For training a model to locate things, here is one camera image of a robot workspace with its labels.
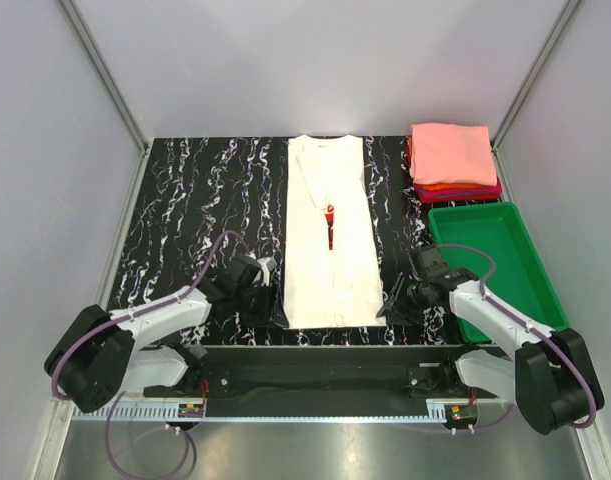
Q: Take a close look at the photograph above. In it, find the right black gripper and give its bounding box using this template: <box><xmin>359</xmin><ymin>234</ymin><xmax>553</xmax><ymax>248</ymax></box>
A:
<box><xmin>376</xmin><ymin>272</ymin><xmax>429</xmax><ymax>327</ymax></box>

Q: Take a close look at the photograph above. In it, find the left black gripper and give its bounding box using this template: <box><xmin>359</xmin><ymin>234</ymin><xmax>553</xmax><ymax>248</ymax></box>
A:
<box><xmin>234</xmin><ymin>281</ymin><xmax>289</xmax><ymax>329</ymax></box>

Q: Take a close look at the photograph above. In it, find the white t shirt red print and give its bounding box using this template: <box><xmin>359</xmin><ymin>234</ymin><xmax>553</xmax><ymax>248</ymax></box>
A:
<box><xmin>283</xmin><ymin>135</ymin><xmax>385</xmax><ymax>329</ymax></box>

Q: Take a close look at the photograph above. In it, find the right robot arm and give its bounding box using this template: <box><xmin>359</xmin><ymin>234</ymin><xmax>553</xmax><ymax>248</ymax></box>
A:
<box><xmin>378</xmin><ymin>245</ymin><xmax>605</xmax><ymax>435</ymax></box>

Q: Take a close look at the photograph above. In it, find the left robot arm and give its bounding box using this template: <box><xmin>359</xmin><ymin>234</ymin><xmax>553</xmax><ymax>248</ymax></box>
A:
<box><xmin>44</xmin><ymin>254</ymin><xmax>289</xmax><ymax>413</ymax></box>

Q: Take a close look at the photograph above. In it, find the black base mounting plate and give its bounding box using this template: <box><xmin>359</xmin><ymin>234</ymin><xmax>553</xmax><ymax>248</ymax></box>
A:
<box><xmin>144</xmin><ymin>346</ymin><xmax>471</xmax><ymax>410</ymax></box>

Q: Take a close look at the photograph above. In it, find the green plastic bin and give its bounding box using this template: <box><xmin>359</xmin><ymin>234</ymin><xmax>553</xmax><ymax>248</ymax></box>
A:
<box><xmin>429</xmin><ymin>202</ymin><xmax>569</xmax><ymax>331</ymax></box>

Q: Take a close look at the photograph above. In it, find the orange folded t shirt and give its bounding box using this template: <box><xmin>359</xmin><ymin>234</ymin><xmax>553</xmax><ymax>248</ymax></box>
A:
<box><xmin>407</xmin><ymin>135</ymin><xmax>416</xmax><ymax>179</ymax></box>

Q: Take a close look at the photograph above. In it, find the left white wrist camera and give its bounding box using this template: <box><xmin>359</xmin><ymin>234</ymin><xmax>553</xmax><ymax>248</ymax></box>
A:
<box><xmin>247</xmin><ymin>253</ymin><xmax>277</xmax><ymax>286</ymax></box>

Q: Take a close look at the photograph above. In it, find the white slotted cable duct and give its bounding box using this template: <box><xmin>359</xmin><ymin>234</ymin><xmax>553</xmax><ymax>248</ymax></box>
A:
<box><xmin>73</xmin><ymin>400</ymin><xmax>447</xmax><ymax>424</ymax></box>

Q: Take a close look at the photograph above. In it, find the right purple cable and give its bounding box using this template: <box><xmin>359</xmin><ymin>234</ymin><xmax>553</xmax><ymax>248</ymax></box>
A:
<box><xmin>434</xmin><ymin>243</ymin><xmax>599</xmax><ymax>434</ymax></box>

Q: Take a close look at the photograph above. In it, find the left aluminium frame post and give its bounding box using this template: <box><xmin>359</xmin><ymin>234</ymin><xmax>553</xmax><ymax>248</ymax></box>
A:
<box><xmin>56</xmin><ymin>0</ymin><xmax>149</xmax><ymax>152</ymax></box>

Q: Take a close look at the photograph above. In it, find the aluminium frame post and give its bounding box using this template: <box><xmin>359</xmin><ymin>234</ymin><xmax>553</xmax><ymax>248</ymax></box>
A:
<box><xmin>491</xmin><ymin>0</ymin><xmax>584</xmax><ymax>152</ymax></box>
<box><xmin>56</xmin><ymin>0</ymin><xmax>149</xmax><ymax>152</ymax></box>

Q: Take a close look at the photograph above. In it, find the right aluminium frame post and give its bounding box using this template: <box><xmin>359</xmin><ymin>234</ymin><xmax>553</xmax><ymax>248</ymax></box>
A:
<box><xmin>491</xmin><ymin>0</ymin><xmax>584</xmax><ymax>152</ymax></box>

